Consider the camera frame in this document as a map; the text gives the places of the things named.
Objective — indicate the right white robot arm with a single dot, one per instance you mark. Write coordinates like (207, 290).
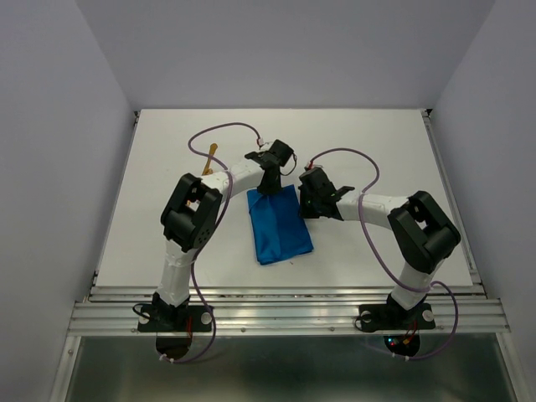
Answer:
(425, 235)

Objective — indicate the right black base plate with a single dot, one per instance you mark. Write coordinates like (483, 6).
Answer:
(392, 318)

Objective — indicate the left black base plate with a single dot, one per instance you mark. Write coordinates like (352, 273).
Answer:
(187, 319)

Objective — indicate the blue cloth napkin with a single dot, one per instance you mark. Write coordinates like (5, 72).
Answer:
(279, 231)

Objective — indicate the aluminium rail frame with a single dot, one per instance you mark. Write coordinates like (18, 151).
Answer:
(297, 344)

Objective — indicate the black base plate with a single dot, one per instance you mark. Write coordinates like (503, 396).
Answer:
(187, 319)
(392, 318)

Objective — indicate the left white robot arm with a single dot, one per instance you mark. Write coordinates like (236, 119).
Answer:
(194, 211)

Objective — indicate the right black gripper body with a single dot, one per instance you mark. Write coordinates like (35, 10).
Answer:
(308, 204)

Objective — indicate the gold knife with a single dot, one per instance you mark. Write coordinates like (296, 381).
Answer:
(207, 166)

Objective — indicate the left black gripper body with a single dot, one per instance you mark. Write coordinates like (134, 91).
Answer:
(274, 188)

